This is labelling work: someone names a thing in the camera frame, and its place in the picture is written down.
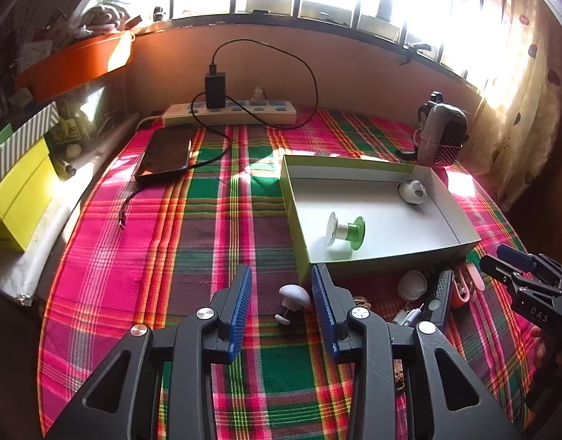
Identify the black smartphone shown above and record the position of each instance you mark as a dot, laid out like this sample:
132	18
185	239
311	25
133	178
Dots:
165	150

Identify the salmon pink case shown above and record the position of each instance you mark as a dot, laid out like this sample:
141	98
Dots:
460	295

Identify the white round case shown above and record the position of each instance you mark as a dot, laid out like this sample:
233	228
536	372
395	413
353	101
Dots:
411	284

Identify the black window clip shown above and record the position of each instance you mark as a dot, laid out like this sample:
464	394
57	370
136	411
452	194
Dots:
414	52

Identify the dotted cream curtain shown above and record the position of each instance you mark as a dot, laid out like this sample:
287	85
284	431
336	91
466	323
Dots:
528	101

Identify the light pink case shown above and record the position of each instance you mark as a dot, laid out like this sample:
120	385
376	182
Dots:
474	276

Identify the plastic bag with plant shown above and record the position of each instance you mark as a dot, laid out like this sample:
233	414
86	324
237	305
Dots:
102	9

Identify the pink green plaid blanket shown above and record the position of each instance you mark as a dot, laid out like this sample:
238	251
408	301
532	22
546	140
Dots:
207	247

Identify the yellow box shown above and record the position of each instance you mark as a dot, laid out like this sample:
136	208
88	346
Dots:
17	201

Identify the orange shelf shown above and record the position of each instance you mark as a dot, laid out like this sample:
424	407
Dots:
75	62

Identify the white grey round gadget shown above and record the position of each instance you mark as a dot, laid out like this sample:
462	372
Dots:
412	191

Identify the white power strip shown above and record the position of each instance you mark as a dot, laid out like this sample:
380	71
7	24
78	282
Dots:
230	112

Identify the black charger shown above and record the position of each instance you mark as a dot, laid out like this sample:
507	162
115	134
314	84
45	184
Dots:
216	89

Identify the striped grey box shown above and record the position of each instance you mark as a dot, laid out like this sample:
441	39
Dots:
22	135

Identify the white mushroom-shaped knob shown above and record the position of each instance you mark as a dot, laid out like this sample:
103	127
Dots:
292	300

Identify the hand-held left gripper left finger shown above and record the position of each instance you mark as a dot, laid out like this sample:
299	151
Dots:
237	316

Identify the black rectangular device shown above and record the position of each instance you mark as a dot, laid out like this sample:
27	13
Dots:
439	295

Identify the green white spool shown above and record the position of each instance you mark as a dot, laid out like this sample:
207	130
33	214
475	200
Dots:
346	231

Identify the grey red mesh heater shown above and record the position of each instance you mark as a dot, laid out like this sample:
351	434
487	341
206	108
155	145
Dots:
442	133

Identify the white plug adapter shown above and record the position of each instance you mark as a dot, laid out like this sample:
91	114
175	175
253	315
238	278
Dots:
258	95

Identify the green white cardboard box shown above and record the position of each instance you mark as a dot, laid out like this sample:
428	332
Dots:
381	229

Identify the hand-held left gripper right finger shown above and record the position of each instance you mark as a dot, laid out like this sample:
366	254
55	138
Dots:
324	316

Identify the black window latch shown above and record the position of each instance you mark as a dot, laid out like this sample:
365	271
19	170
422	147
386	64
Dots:
158	13

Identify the person's right hand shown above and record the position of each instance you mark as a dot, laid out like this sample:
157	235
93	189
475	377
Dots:
537	346

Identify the black pen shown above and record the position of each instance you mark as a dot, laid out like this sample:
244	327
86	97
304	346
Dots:
65	168

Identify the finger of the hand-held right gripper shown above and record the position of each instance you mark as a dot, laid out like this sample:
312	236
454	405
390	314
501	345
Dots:
501	270
514	254

